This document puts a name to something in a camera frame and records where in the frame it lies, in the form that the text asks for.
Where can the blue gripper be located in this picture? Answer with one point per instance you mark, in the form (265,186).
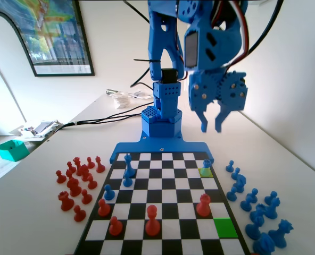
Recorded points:
(203,93)

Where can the blue chess rook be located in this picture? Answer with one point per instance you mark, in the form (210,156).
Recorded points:
(260,208)
(206,164)

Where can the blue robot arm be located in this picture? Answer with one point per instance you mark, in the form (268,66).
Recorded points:
(157,32)

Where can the blue chess pawn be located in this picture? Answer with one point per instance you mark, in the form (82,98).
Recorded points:
(231,196)
(235,175)
(127,182)
(229,167)
(109,195)
(270,197)

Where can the blue chess bishop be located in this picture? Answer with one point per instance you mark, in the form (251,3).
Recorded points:
(273,211)
(247,203)

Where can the red chess rook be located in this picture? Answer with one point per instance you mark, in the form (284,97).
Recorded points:
(203,207)
(66,203)

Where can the blue chess king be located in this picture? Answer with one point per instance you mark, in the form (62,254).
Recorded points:
(128,170)

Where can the red chess bishop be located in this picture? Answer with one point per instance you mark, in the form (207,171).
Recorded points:
(100,166)

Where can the red chess pawn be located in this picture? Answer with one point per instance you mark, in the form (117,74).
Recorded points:
(90,164)
(115,228)
(61,178)
(79,215)
(86,198)
(69,174)
(71,168)
(91,183)
(103,210)

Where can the red chess knight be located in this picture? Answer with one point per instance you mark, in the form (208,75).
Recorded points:
(84,172)
(73,187)

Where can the red chess queen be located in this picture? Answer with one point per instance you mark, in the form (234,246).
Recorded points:
(77,163)

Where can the blue plastic gear-shaped piece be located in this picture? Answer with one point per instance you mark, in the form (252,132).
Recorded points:
(280,236)

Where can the black zip tie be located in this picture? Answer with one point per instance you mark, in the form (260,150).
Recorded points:
(147,61)

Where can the loose printed papers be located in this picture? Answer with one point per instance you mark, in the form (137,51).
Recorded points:
(140,94)

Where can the stack of white items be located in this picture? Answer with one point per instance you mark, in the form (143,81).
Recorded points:
(121,101)

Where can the small metal cylinder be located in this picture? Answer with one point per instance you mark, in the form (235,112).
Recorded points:
(110,91)

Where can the black and white chessboard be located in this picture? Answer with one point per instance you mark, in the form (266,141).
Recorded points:
(168,191)

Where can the red pawn centre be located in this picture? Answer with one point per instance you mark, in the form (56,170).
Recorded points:
(152,225)

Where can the pile of papers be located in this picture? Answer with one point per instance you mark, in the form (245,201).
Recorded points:
(40,128)

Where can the teal plastic box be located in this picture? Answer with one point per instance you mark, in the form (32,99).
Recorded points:
(12,151)

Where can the blue arm base plate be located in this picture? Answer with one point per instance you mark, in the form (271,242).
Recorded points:
(160,146)

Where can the framed wall poster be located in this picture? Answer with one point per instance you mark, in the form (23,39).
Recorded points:
(59,40)

